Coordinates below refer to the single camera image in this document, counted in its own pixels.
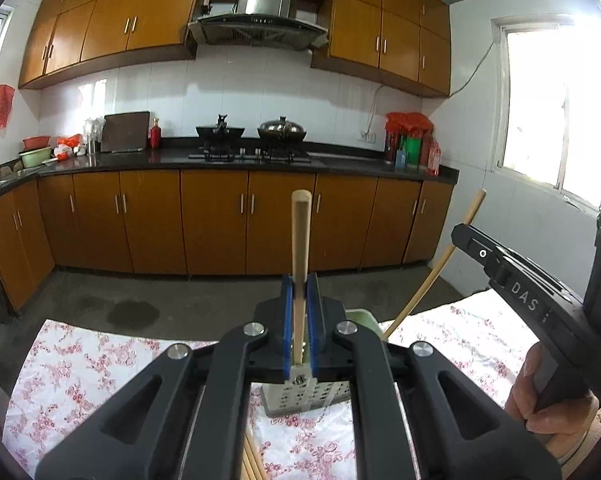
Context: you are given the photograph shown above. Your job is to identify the green plastic basin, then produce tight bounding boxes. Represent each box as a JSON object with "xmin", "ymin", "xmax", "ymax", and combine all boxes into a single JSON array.
[{"xmin": 20, "ymin": 146, "xmax": 53, "ymax": 169}]

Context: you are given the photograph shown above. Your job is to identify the group chopstick one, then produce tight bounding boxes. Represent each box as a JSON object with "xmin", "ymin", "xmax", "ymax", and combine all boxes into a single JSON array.
[
  {"xmin": 381, "ymin": 188, "xmax": 487, "ymax": 341},
  {"xmin": 292, "ymin": 190, "xmax": 312, "ymax": 365}
]

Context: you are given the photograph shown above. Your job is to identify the stainless steel range hood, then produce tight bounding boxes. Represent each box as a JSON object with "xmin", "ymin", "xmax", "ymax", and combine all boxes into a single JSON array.
[{"xmin": 188, "ymin": 0, "xmax": 329, "ymax": 51}]

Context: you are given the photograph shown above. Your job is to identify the green perforated utensil holder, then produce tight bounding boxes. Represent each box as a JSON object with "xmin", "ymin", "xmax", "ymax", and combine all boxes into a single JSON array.
[{"xmin": 261, "ymin": 298, "xmax": 383, "ymax": 418}]

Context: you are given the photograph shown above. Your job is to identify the red plastic basin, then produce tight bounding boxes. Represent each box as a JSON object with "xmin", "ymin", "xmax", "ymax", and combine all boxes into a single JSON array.
[{"xmin": 23, "ymin": 136, "xmax": 51, "ymax": 151}]

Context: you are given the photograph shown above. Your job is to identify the right barred window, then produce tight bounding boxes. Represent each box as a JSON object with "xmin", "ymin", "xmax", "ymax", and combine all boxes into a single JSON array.
[{"xmin": 494, "ymin": 15, "xmax": 601, "ymax": 208}]

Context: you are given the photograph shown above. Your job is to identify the group chopstick three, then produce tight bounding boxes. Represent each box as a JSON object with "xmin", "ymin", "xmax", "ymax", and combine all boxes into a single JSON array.
[{"xmin": 245, "ymin": 428, "xmax": 269, "ymax": 480}]

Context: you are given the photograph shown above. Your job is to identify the person's right hand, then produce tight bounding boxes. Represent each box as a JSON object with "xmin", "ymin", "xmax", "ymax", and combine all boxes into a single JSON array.
[{"xmin": 504, "ymin": 342, "xmax": 601, "ymax": 476}]

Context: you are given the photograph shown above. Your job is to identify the group chopstick two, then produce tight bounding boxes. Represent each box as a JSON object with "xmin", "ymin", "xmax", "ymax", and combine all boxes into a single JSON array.
[{"xmin": 242, "ymin": 438, "xmax": 257, "ymax": 480}]

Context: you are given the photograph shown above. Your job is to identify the dark wooden cutting board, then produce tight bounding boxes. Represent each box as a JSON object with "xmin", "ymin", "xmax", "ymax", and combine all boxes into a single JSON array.
[{"xmin": 101, "ymin": 110, "xmax": 151, "ymax": 153}]

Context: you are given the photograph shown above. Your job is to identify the red plastic bag hanging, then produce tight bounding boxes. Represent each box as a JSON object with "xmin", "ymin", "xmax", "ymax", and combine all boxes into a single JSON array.
[{"xmin": 0, "ymin": 84, "xmax": 15, "ymax": 130}]

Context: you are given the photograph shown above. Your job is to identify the upper wooden wall cabinets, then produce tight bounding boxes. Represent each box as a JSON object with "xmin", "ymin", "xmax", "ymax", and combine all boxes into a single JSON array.
[{"xmin": 20, "ymin": 0, "xmax": 451, "ymax": 98}]

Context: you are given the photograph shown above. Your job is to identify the red white plastic bag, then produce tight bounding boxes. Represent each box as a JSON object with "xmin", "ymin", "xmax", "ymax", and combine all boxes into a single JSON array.
[{"xmin": 53, "ymin": 133, "xmax": 84, "ymax": 160}]

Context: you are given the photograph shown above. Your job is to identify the pink floral tablecloth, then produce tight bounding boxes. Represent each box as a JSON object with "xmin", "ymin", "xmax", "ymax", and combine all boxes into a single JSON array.
[{"xmin": 2, "ymin": 290, "xmax": 537, "ymax": 479}]

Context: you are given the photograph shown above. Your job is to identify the wall power socket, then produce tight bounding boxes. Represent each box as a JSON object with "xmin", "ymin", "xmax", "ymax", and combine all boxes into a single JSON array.
[{"xmin": 359, "ymin": 131, "xmax": 376, "ymax": 144}]

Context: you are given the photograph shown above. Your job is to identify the lower wooden kitchen cabinets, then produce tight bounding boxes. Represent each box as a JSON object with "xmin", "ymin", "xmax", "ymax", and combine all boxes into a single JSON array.
[{"xmin": 0, "ymin": 169, "xmax": 453, "ymax": 308}]

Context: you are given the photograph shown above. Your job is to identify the red bottle on counter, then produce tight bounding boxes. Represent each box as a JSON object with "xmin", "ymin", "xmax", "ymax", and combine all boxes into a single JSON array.
[{"xmin": 150, "ymin": 117, "xmax": 162, "ymax": 150}]

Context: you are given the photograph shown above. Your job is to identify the red bag over condiments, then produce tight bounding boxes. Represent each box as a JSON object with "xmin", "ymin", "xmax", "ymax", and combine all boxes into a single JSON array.
[{"xmin": 385, "ymin": 112, "xmax": 434, "ymax": 138}]

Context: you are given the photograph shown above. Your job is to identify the black wok on stove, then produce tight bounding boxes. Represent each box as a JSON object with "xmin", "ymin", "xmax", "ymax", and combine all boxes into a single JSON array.
[{"xmin": 196, "ymin": 114, "xmax": 245, "ymax": 152}]

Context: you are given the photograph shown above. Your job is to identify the green container on counter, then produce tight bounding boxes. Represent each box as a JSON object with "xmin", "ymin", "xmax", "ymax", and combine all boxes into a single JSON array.
[{"xmin": 404, "ymin": 136, "xmax": 422, "ymax": 167}]

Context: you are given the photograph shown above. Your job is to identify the red bottle right counter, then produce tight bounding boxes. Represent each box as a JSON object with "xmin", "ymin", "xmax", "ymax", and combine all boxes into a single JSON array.
[{"xmin": 427, "ymin": 139, "xmax": 441, "ymax": 177}]

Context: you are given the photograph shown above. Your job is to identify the black lidded pot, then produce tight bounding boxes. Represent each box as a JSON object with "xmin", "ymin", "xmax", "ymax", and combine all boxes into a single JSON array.
[{"xmin": 257, "ymin": 116, "xmax": 307, "ymax": 150}]

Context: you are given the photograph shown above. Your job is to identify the gas stove top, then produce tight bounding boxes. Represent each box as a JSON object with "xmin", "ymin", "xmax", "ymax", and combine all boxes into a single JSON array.
[{"xmin": 189, "ymin": 148, "xmax": 314, "ymax": 165}]

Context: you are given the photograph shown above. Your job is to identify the black kitchen countertop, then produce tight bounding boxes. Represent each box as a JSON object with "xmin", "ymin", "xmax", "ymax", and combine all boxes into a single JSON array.
[{"xmin": 0, "ymin": 139, "xmax": 431, "ymax": 196}]

